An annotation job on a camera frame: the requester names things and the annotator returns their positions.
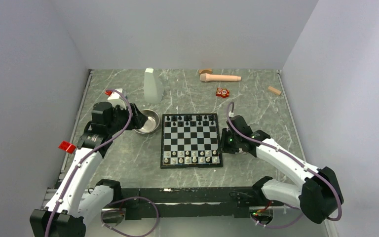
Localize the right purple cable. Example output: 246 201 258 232
226 101 343 230

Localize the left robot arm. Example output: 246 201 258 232
30 89 148 237

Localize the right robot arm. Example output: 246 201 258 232
220 114 344 224

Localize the round wooden disc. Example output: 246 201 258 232
198 68 213 74

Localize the black and white chessboard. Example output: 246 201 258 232
160 113 223 169

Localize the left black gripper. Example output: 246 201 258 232
107 102 148 135

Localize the red lego brick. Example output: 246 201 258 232
58 141 76 154

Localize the red owl toy block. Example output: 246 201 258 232
216 87 229 98

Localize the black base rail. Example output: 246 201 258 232
89 186 285 220

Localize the beige toy microphone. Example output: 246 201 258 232
200 73 241 82

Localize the grey plastic bottle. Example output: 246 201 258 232
144 68 164 104

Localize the small wooden block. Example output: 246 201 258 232
268 86 282 96

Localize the empty steel bowl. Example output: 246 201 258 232
134 109 160 134

